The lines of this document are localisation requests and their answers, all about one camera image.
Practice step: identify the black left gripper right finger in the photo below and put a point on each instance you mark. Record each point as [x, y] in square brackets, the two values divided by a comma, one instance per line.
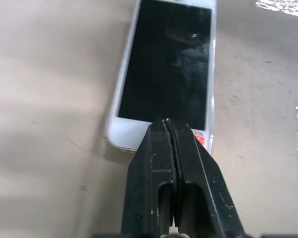
[203, 178]

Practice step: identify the white smartphone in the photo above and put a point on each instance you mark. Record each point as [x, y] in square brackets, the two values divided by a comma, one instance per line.
[164, 69]

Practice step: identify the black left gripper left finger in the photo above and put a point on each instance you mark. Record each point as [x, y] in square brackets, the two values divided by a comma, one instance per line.
[145, 173]

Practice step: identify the clear plastic phone case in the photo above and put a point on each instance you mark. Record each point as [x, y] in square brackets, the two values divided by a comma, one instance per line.
[212, 99]

